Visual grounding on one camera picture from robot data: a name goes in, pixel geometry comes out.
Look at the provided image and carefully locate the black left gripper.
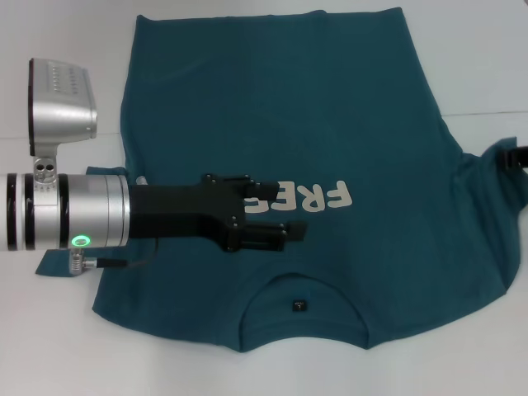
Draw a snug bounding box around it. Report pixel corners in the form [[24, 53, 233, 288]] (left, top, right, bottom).
[[130, 173, 309, 253]]

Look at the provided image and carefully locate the teal printed t-shirt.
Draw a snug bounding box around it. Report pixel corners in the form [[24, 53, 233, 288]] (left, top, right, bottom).
[[35, 6, 523, 355]]

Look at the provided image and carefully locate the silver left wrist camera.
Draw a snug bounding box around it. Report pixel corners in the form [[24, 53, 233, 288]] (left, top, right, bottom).
[[27, 57, 100, 196]]

